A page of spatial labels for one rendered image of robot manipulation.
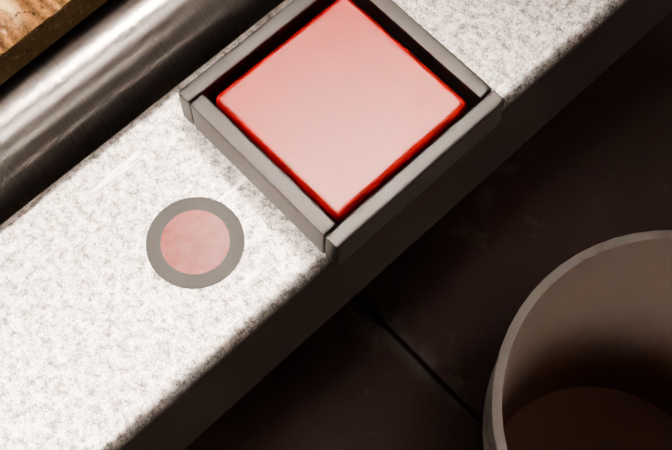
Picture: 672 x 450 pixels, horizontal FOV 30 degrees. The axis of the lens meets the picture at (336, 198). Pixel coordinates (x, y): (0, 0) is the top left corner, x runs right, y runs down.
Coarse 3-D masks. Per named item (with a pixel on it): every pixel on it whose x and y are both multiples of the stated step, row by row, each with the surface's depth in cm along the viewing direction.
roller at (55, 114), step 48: (144, 0) 44; (192, 0) 44; (240, 0) 45; (48, 48) 43; (96, 48) 43; (144, 48) 43; (192, 48) 44; (0, 96) 42; (48, 96) 42; (96, 96) 43; (144, 96) 44; (0, 144) 42; (48, 144) 42; (96, 144) 44; (0, 192) 42
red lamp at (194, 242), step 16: (176, 224) 41; (192, 224) 41; (208, 224) 41; (224, 224) 41; (176, 240) 40; (192, 240) 40; (208, 240) 40; (224, 240) 40; (176, 256) 40; (192, 256) 40; (208, 256) 40; (224, 256) 40; (192, 272) 40
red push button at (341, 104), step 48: (336, 0) 43; (288, 48) 42; (336, 48) 42; (384, 48) 42; (240, 96) 41; (288, 96) 41; (336, 96) 41; (384, 96) 41; (432, 96) 41; (288, 144) 40; (336, 144) 40; (384, 144) 40; (336, 192) 40
